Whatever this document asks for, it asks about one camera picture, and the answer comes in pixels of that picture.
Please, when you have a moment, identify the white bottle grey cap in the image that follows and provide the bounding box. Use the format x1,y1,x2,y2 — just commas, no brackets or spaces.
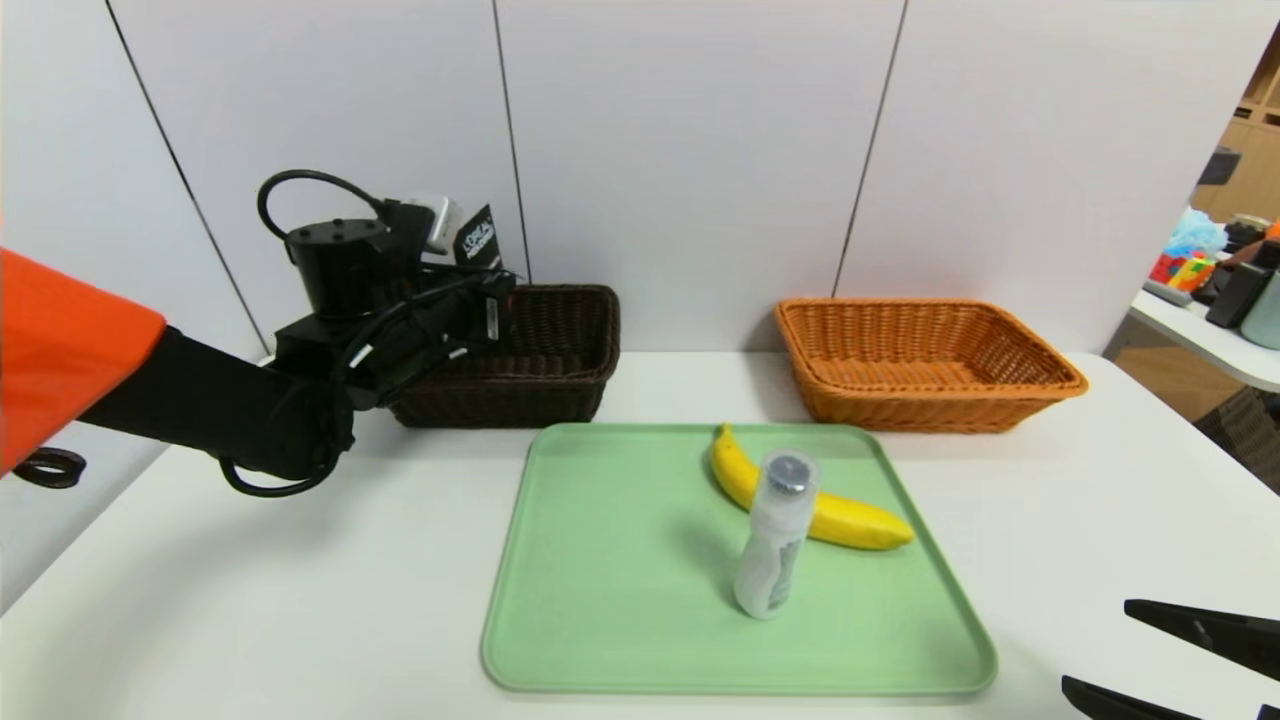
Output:
732,447,821,620

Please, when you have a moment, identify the black cosmetic tube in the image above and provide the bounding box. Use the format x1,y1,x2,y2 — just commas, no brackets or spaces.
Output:
455,205,503,271

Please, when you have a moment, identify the grey-green cup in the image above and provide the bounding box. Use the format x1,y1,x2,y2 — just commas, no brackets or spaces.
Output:
1238,272,1280,352

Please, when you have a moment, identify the dark brown wicker basket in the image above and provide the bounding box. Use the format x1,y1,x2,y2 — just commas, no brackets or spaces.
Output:
385,285,622,430

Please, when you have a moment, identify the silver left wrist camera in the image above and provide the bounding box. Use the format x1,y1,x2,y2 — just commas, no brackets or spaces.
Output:
405,195,464,256

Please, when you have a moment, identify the orange wicker basket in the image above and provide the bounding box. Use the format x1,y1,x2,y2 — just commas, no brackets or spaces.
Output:
774,299,1089,435

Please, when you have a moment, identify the black left camera cable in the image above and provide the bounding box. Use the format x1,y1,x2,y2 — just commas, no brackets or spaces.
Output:
257,170,426,241

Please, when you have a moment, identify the blue plastic bag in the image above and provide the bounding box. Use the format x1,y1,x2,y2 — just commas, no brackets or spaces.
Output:
1162,208,1227,263

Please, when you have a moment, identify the green plastic tray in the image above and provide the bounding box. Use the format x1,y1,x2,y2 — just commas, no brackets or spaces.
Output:
481,422,998,694

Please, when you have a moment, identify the tall black box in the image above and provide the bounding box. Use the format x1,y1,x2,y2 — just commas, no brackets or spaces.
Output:
1202,262,1271,331

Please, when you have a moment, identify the colourful toy block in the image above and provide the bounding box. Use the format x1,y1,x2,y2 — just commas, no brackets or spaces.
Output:
1146,254,1213,295

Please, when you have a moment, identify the dark woven stool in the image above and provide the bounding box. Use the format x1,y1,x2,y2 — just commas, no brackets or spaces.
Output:
1195,388,1280,496

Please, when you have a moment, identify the dark grey wall box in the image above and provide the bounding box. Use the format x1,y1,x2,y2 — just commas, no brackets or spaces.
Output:
1193,148,1239,189

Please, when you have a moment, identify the white side table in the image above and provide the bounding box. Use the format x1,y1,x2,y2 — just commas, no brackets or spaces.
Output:
1126,290,1280,395

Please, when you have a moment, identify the yellow banana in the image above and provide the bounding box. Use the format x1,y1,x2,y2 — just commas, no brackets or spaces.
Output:
710,423,915,551

